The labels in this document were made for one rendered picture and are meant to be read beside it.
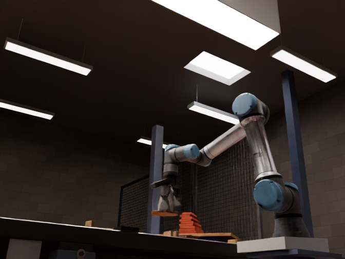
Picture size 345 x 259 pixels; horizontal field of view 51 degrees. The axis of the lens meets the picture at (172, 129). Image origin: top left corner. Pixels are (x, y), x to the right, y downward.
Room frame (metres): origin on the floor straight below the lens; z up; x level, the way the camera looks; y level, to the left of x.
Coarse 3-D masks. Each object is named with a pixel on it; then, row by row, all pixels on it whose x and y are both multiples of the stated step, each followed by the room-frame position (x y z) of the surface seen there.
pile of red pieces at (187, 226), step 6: (180, 216) 2.62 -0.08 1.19; (186, 216) 2.61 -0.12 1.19; (192, 216) 2.65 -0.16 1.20; (186, 222) 2.60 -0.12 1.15; (192, 222) 2.59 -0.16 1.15; (198, 222) 2.73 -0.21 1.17; (180, 228) 2.61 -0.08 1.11; (186, 228) 2.60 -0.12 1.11; (192, 228) 2.58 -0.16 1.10; (198, 228) 2.66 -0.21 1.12
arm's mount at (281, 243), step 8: (248, 240) 1.58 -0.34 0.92; (256, 240) 1.54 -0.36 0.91; (264, 240) 1.50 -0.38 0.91; (272, 240) 1.47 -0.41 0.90; (280, 240) 1.43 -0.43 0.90; (288, 240) 1.43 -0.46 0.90; (296, 240) 1.45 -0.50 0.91; (304, 240) 1.48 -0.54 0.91; (312, 240) 1.50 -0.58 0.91; (320, 240) 1.53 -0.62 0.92; (240, 248) 1.62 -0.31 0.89; (248, 248) 1.58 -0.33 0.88; (256, 248) 1.54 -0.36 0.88; (264, 248) 1.50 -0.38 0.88; (272, 248) 1.47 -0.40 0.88; (280, 248) 1.44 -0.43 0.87; (288, 248) 1.42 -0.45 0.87; (296, 248) 1.45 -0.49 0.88; (304, 248) 1.47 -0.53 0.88; (312, 248) 1.50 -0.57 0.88; (320, 248) 1.53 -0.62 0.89; (328, 248) 1.55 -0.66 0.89
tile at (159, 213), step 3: (156, 210) 1.72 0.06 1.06; (159, 210) 1.71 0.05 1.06; (162, 210) 1.72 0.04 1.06; (165, 210) 1.70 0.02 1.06; (153, 213) 1.75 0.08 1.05; (156, 213) 1.75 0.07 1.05; (159, 213) 1.75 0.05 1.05; (162, 213) 1.75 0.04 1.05; (165, 213) 1.75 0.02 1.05; (168, 213) 1.75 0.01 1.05; (171, 213) 1.75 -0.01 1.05; (174, 213) 1.75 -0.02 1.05; (177, 213) 1.74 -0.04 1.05
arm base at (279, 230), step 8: (280, 216) 1.53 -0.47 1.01; (288, 216) 1.51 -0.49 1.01; (296, 216) 1.51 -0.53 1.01; (280, 224) 1.53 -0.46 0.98; (288, 224) 1.51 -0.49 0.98; (296, 224) 1.50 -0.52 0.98; (304, 224) 1.53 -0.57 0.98; (280, 232) 1.52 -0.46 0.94; (288, 232) 1.50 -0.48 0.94; (296, 232) 1.49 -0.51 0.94; (304, 232) 1.50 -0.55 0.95
